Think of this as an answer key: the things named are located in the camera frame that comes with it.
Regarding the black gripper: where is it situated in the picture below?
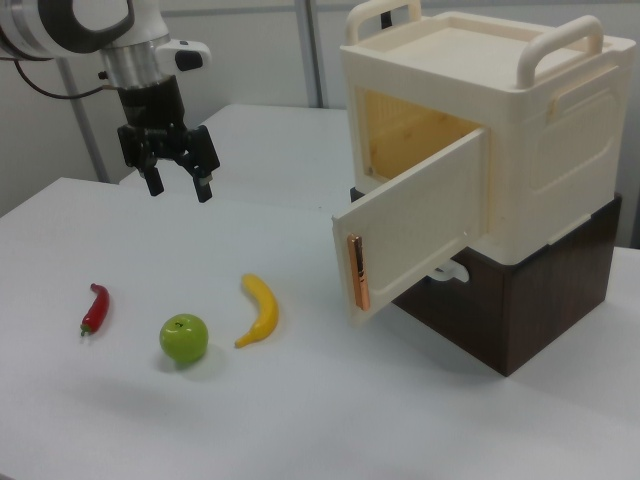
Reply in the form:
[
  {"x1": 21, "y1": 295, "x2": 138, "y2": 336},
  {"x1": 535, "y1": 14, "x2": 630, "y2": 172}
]
[{"x1": 116, "y1": 74, "x2": 222, "y2": 204}]

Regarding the cream cabinet door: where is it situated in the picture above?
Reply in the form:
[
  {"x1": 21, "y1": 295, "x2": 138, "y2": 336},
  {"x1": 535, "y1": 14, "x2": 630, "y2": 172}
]
[{"x1": 331, "y1": 125, "x2": 494, "y2": 329}]

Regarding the cream plastic cabinet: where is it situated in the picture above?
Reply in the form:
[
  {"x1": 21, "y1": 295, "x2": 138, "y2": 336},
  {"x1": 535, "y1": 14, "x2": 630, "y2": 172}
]
[{"x1": 338, "y1": 0, "x2": 637, "y2": 266}]

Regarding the red toy chili pepper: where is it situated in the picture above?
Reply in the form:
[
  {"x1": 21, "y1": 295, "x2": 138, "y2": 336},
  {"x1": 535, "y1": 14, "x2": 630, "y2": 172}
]
[{"x1": 79, "y1": 282, "x2": 111, "y2": 338}]

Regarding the yellow toy banana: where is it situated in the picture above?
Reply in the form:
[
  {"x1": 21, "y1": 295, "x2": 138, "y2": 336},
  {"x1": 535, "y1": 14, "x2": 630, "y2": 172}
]
[{"x1": 234, "y1": 273, "x2": 280, "y2": 350}]

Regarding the green toy apple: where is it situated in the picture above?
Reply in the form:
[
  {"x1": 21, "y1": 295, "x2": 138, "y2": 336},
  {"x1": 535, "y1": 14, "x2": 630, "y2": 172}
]
[{"x1": 158, "y1": 313, "x2": 209, "y2": 364}]

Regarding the white plastic latch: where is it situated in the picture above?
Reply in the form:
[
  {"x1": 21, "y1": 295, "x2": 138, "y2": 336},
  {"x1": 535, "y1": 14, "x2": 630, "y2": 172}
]
[{"x1": 430, "y1": 260, "x2": 472, "y2": 284}]

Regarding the dark brown wooden box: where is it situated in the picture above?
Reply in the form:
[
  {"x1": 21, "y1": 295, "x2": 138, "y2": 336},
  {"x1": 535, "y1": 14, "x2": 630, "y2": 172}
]
[{"x1": 348, "y1": 187, "x2": 624, "y2": 378}]

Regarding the thin dark robot cable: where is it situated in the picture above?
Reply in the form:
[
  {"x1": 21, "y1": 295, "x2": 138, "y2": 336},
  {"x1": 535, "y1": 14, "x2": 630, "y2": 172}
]
[{"x1": 13, "y1": 58, "x2": 110, "y2": 99}]

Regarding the copper door handle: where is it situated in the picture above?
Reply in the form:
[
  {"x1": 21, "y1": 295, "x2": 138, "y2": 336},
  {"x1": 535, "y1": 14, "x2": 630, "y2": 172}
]
[{"x1": 346, "y1": 232, "x2": 370, "y2": 312}]

